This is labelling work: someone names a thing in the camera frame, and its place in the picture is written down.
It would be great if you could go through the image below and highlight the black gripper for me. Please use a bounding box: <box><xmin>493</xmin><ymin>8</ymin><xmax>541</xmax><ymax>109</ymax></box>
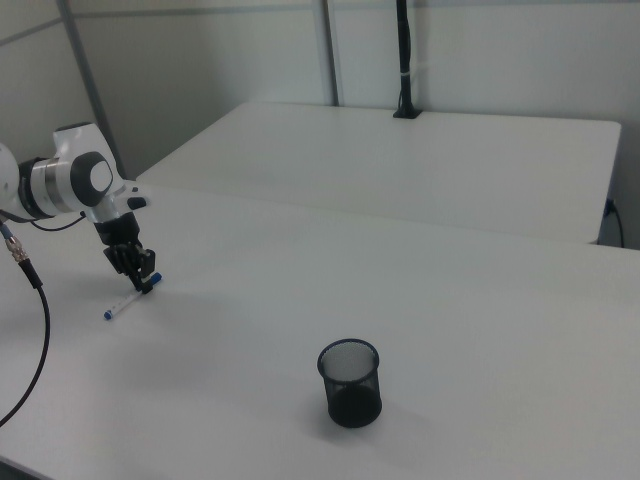
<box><xmin>93</xmin><ymin>212</ymin><xmax>157</xmax><ymax>295</ymax></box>

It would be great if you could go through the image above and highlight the white marker with blue cap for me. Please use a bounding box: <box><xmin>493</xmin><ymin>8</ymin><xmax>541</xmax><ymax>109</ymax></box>
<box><xmin>103</xmin><ymin>273</ymin><xmax>164</xmax><ymax>322</ymax></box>

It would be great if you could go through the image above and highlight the black mesh pen cup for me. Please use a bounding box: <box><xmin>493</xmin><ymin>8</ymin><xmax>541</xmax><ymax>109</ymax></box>
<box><xmin>316</xmin><ymin>338</ymin><xmax>384</xmax><ymax>429</ymax></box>

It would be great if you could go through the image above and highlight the white side table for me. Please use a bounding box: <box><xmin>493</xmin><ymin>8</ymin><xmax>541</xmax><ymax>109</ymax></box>
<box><xmin>133</xmin><ymin>101</ymin><xmax>623</xmax><ymax>246</ymax></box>

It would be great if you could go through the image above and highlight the thin black cable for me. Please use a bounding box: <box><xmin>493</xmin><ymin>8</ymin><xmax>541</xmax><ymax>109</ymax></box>
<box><xmin>28</xmin><ymin>211</ymin><xmax>87</xmax><ymax>233</ymax></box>

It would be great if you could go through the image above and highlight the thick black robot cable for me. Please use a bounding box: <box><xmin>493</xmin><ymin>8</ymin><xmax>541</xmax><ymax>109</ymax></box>
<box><xmin>0</xmin><ymin>219</ymin><xmax>52</xmax><ymax>431</ymax></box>

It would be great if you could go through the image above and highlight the grey metal partition post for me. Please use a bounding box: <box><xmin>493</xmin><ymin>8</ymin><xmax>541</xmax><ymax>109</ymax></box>
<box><xmin>53</xmin><ymin>0</ymin><xmax>127</xmax><ymax>182</ymax></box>
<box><xmin>316</xmin><ymin>0</ymin><xmax>347</xmax><ymax>108</ymax></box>

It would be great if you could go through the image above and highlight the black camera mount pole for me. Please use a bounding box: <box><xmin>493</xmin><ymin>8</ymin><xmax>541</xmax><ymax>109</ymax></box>
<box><xmin>391</xmin><ymin>0</ymin><xmax>422</xmax><ymax>121</ymax></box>

